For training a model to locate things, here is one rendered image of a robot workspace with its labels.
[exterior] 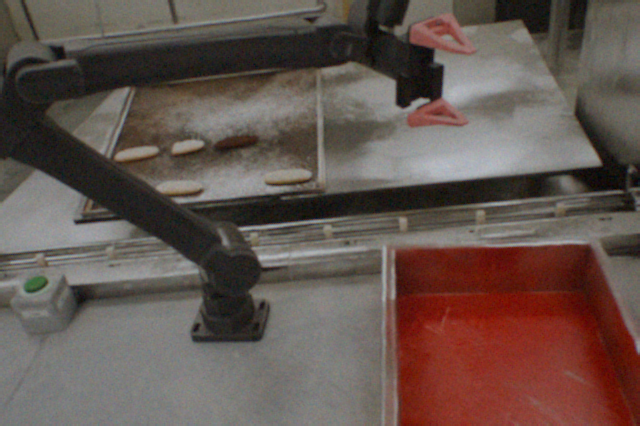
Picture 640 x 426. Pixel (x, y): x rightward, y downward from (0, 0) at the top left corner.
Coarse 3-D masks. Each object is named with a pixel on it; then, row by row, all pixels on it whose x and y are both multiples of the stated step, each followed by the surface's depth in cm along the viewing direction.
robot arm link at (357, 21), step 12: (360, 0) 84; (372, 0) 82; (384, 0) 82; (396, 0) 82; (408, 0) 83; (360, 12) 83; (372, 12) 83; (384, 12) 83; (396, 12) 83; (360, 24) 83; (396, 24) 84; (336, 36) 80; (348, 36) 81; (360, 36) 82; (336, 48) 81; (348, 48) 81; (360, 48) 82; (348, 60) 82; (360, 60) 83
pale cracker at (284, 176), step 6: (270, 174) 124; (276, 174) 123; (282, 174) 123; (288, 174) 123; (294, 174) 123; (300, 174) 122; (306, 174) 122; (264, 180) 123; (270, 180) 123; (276, 180) 122; (282, 180) 122; (288, 180) 122; (294, 180) 122; (300, 180) 122
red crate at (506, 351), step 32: (416, 320) 95; (448, 320) 94; (480, 320) 94; (512, 320) 93; (544, 320) 92; (576, 320) 91; (416, 352) 90; (448, 352) 89; (480, 352) 88; (512, 352) 88; (544, 352) 87; (576, 352) 86; (416, 384) 85; (448, 384) 84; (480, 384) 84; (512, 384) 83; (544, 384) 82; (576, 384) 82; (608, 384) 81; (416, 416) 81; (448, 416) 80; (480, 416) 79; (512, 416) 79; (544, 416) 78; (576, 416) 78; (608, 416) 77
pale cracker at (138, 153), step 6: (126, 150) 137; (132, 150) 136; (138, 150) 136; (144, 150) 135; (150, 150) 135; (156, 150) 136; (120, 156) 135; (126, 156) 135; (132, 156) 135; (138, 156) 135; (144, 156) 135; (150, 156) 135
